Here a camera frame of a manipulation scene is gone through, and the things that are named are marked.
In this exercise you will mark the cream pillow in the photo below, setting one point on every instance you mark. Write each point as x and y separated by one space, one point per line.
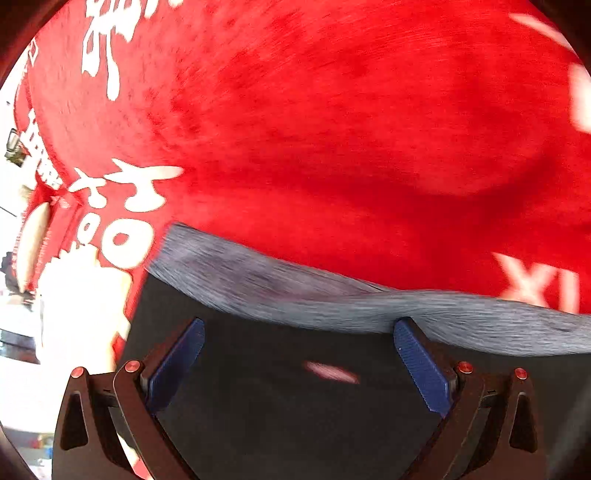
32 244

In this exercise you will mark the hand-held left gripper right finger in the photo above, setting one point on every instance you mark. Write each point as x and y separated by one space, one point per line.
422 364

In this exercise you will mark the red printed blanket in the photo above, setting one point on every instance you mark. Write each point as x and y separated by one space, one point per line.
346 138

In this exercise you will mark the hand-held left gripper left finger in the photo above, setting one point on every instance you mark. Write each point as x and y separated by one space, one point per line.
178 362

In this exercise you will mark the white folded cloth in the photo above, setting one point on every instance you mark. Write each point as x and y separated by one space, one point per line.
81 314

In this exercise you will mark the black pants with patterned waistband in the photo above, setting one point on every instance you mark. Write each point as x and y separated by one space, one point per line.
295 406

